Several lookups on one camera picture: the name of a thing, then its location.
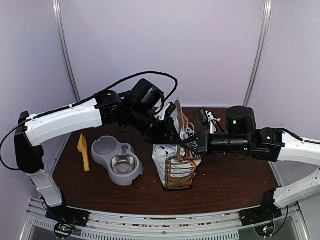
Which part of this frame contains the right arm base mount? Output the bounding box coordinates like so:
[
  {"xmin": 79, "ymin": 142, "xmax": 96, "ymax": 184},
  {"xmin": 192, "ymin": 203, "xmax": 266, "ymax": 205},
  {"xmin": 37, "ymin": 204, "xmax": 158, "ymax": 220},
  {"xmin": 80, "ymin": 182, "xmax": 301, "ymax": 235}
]
[{"xmin": 238, "ymin": 205, "xmax": 282, "ymax": 226}]

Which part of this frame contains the right aluminium frame post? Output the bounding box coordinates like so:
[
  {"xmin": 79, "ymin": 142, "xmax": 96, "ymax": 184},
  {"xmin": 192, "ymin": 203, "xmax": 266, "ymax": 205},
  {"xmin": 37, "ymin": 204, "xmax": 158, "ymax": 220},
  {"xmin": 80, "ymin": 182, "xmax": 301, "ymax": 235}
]
[{"xmin": 243, "ymin": 0, "xmax": 272, "ymax": 107}]

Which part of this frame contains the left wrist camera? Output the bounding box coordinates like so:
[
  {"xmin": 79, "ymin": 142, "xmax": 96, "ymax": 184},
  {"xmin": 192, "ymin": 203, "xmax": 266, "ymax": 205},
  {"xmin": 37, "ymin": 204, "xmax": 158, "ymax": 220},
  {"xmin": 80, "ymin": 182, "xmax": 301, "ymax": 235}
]
[{"xmin": 155, "ymin": 102, "xmax": 176, "ymax": 121}]

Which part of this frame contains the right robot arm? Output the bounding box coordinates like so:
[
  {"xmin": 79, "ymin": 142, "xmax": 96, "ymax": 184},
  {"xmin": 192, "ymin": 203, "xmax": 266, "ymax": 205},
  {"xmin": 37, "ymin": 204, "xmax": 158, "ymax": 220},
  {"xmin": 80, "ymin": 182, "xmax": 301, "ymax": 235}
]
[{"xmin": 180, "ymin": 106, "xmax": 320, "ymax": 166}]

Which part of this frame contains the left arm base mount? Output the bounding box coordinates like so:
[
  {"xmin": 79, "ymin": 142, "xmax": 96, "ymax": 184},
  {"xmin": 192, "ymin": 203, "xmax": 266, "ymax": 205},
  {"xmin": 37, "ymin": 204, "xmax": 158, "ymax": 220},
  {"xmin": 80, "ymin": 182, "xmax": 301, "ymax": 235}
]
[{"xmin": 45, "ymin": 205, "xmax": 90, "ymax": 227}]

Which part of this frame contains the grey double pet feeder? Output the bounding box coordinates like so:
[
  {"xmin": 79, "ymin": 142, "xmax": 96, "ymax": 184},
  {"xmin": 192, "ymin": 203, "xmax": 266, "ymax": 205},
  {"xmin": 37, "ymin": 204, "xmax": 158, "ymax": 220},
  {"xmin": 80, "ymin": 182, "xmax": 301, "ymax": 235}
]
[{"xmin": 91, "ymin": 135, "xmax": 144, "ymax": 186}]

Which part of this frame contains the left aluminium frame post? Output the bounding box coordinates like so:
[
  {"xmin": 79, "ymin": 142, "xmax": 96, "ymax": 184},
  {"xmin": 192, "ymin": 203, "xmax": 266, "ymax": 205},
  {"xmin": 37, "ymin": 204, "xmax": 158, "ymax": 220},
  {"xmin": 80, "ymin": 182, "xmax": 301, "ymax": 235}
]
[{"xmin": 52, "ymin": 0, "xmax": 81, "ymax": 102}]

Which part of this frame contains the dog food bag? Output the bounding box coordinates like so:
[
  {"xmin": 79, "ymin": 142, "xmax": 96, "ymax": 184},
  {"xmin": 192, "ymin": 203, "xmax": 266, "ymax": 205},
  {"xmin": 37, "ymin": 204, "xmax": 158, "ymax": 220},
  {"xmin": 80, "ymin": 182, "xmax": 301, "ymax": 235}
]
[{"xmin": 152, "ymin": 98, "xmax": 202, "ymax": 191}]

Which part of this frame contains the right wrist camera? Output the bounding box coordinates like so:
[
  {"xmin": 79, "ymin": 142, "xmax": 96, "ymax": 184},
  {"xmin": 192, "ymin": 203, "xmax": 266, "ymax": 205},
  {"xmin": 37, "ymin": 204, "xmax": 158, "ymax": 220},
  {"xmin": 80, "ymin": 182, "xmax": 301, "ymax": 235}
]
[{"xmin": 197, "ymin": 107, "xmax": 224, "ymax": 134}]

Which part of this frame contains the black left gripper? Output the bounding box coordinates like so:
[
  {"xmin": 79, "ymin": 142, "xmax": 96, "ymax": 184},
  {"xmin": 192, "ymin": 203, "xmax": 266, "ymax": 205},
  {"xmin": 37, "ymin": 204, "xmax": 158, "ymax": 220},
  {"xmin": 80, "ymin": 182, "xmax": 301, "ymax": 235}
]
[{"xmin": 127, "ymin": 106, "xmax": 183, "ymax": 146}]

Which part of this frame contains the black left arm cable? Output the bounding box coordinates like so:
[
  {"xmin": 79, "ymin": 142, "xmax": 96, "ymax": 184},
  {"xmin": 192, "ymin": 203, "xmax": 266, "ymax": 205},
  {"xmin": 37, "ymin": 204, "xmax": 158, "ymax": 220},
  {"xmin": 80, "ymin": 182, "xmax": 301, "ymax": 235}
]
[{"xmin": 0, "ymin": 70, "xmax": 179, "ymax": 171}]

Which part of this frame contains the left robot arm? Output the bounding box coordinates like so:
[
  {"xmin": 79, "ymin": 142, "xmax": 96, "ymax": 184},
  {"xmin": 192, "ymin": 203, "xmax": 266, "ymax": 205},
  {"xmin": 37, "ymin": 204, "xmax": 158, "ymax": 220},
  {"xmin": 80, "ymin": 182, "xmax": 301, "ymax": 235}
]
[{"xmin": 14, "ymin": 78, "xmax": 182, "ymax": 222}]

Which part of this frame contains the steel bowl in feeder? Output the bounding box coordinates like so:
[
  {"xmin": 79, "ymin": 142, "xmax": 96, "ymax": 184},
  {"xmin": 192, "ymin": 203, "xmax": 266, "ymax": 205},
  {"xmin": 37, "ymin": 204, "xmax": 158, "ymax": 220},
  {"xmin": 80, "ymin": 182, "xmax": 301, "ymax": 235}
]
[{"xmin": 110, "ymin": 153, "xmax": 137, "ymax": 175}]

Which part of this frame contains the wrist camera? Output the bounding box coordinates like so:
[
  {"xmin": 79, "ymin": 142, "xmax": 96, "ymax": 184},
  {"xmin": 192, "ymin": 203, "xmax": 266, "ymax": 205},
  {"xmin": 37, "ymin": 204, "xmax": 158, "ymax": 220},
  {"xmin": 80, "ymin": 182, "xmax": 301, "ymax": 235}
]
[
  {"xmin": 197, "ymin": 107, "xmax": 224, "ymax": 134},
  {"xmin": 155, "ymin": 102, "xmax": 176, "ymax": 121}
]

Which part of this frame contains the front aluminium rail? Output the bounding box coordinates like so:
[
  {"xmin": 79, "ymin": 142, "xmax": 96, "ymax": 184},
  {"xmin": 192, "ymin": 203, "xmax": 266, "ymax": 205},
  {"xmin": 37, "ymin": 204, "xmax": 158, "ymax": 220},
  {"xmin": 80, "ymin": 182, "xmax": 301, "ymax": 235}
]
[{"xmin": 18, "ymin": 198, "xmax": 310, "ymax": 240}]

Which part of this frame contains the yellow plastic scoop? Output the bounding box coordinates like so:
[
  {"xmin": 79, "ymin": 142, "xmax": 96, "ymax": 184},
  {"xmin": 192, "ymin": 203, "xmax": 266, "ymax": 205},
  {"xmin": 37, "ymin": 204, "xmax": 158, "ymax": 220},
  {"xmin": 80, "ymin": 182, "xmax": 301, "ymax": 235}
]
[{"xmin": 77, "ymin": 133, "xmax": 90, "ymax": 173}]

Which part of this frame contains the aluminium frame post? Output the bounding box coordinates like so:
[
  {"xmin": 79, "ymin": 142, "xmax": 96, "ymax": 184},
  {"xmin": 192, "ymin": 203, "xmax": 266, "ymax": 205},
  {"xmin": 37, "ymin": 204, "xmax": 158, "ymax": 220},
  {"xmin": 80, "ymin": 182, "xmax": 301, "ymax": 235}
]
[
  {"xmin": 52, "ymin": 0, "xmax": 81, "ymax": 102},
  {"xmin": 243, "ymin": 0, "xmax": 272, "ymax": 107}
]

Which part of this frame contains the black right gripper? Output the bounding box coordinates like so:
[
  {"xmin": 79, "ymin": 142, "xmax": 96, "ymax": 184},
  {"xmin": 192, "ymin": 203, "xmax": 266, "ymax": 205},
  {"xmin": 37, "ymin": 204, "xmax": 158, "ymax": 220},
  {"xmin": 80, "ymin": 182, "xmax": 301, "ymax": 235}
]
[{"xmin": 180, "ymin": 130, "xmax": 251, "ymax": 157}]

